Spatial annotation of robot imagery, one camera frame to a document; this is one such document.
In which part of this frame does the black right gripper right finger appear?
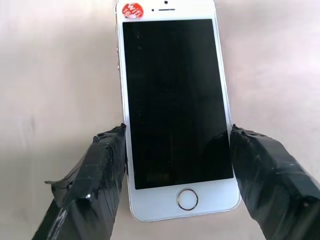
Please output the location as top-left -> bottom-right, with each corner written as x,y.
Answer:
229,124 -> 320,240

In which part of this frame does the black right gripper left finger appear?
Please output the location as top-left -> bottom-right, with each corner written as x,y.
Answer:
31,122 -> 128,240

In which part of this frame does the white smartphone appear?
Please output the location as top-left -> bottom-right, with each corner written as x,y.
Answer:
114,0 -> 242,223

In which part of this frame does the red round wifi sticker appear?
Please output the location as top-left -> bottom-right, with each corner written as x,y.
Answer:
121,1 -> 146,20

